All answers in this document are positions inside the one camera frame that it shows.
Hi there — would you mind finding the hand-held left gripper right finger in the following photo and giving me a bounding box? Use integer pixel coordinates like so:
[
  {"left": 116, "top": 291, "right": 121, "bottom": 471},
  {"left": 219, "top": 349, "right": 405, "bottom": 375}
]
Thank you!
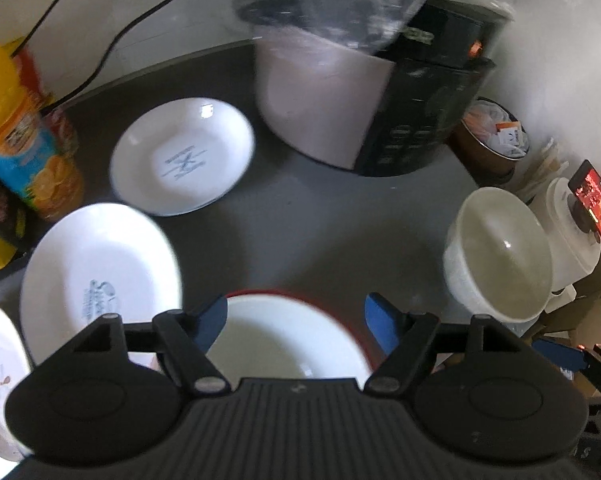
[{"left": 365, "top": 292, "right": 537, "bottom": 395}]

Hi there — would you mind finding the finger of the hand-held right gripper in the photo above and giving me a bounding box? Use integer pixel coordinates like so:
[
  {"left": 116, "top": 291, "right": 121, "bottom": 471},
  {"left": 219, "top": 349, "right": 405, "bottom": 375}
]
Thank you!
[{"left": 535, "top": 337, "right": 601, "bottom": 403}]

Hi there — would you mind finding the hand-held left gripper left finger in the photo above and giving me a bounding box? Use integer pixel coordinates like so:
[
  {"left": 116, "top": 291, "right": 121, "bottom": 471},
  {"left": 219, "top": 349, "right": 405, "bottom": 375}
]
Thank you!
[{"left": 40, "top": 294, "right": 231, "bottom": 396}]

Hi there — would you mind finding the red-rimmed white bowl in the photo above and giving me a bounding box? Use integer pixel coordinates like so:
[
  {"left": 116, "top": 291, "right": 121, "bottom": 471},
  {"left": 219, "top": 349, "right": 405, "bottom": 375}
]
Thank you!
[{"left": 204, "top": 290, "right": 382, "bottom": 382}]

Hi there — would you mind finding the cardboard box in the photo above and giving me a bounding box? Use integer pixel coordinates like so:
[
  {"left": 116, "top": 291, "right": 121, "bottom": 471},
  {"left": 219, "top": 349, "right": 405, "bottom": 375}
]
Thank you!
[{"left": 529, "top": 247, "right": 601, "bottom": 397}]

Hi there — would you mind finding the white lidded jar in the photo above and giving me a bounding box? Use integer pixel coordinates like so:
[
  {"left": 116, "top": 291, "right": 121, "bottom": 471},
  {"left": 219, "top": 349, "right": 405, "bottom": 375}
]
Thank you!
[{"left": 527, "top": 177, "right": 601, "bottom": 292}]

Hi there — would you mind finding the white speckled bowl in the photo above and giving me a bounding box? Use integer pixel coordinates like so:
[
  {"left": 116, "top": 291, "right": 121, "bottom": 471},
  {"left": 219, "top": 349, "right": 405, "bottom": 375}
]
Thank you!
[{"left": 443, "top": 187, "right": 554, "bottom": 324}]

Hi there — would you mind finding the white plate with script print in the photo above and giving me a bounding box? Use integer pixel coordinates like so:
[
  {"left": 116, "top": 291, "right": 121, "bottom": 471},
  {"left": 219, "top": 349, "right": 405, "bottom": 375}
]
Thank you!
[{"left": 19, "top": 203, "right": 184, "bottom": 367}]

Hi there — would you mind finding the smartphone with lit screen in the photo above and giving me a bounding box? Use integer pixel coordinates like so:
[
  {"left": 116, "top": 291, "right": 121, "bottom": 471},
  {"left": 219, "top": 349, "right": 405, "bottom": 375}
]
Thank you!
[{"left": 567, "top": 159, "right": 601, "bottom": 249}]

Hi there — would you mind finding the bundle of wooden chopsticks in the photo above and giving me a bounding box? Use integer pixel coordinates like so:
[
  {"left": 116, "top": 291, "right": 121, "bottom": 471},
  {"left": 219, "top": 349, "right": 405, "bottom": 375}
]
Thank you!
[{"left": 518, "top": 137, "right": 572, "bottom": 200}]

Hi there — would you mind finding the brown bowl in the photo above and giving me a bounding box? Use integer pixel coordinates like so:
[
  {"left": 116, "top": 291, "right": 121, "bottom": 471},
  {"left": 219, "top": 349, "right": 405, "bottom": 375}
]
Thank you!
[{"left": 453, "top": 97, "right": 531, "bottom": 187}]

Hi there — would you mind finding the black rack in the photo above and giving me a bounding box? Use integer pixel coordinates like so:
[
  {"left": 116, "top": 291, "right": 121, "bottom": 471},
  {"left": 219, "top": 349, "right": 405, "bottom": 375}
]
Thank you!
[{"left": 0, "top": 162, "right": 34, "bottom": 287}]

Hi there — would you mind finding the white orange sachet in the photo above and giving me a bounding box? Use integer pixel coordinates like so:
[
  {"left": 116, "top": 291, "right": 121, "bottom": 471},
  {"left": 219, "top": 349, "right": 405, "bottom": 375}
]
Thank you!
[{"left": 495, "top": 121, "right": 525, "bottom": 150}]

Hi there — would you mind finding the white plate with floral print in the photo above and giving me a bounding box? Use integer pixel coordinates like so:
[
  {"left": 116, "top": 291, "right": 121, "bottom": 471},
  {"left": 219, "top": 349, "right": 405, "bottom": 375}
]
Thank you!
[{"left": 0, "top": 302, "right": 34, "bottom": 462}]

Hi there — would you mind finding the rice cooker with black panel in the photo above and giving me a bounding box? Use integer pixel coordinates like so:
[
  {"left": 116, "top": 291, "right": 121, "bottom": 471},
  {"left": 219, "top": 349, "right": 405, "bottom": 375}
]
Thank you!
[{"left": 230, "top": 0, "right": 512, "bottom": 177}]

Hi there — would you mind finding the orange juice bottle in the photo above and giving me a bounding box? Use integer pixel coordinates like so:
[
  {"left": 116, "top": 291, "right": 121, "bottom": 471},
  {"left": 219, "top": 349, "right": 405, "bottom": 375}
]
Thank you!
[{"left": 0, "top": 37, "right": 85, "bottom": 222}]

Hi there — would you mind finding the clear plastic bag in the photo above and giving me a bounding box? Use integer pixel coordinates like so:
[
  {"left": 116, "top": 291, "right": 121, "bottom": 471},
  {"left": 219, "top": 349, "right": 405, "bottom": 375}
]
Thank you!
[{"left": 230, "top": 0, "right": 486, "bottom": 58}]

